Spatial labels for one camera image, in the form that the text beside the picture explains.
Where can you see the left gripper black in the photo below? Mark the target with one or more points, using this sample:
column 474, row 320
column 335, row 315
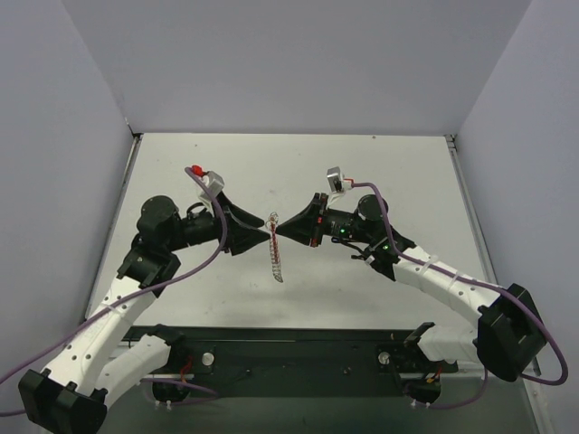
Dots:
column 228, row 226

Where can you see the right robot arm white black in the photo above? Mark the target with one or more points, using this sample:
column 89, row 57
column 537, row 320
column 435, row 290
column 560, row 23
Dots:
column 502, row 331

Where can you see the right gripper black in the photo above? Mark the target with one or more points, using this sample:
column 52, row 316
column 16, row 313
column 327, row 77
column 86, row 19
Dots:
column 317, row 220

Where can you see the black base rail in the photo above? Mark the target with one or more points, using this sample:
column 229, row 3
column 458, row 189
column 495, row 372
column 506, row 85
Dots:
column 223, row 362

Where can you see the metal key holder red handle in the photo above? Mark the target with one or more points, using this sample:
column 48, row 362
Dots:
column 272, row 225

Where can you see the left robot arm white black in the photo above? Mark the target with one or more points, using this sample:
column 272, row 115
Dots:
column 74, row 392

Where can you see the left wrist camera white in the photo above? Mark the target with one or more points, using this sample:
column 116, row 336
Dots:
column 213, row 182

